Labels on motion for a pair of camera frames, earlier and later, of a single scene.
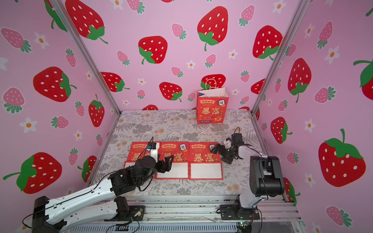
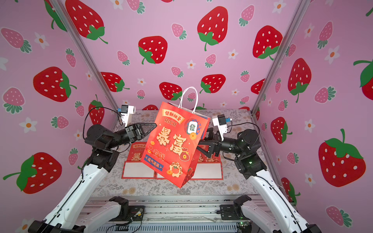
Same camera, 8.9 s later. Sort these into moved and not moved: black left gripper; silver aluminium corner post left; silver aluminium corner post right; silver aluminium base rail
Moved: black left gripper
Not moved: silver aluminium corner post right; silver aluminium base rail; silver aluminium corner post left
